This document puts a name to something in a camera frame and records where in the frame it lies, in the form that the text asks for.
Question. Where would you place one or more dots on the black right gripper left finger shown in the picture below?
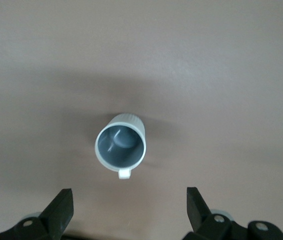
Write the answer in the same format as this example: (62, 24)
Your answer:
(54, 217)

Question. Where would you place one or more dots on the white ribbed cup grey inside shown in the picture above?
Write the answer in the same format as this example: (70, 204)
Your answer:
(120, 152)

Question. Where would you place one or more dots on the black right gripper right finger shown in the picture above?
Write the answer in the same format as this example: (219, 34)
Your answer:
(199, 215)

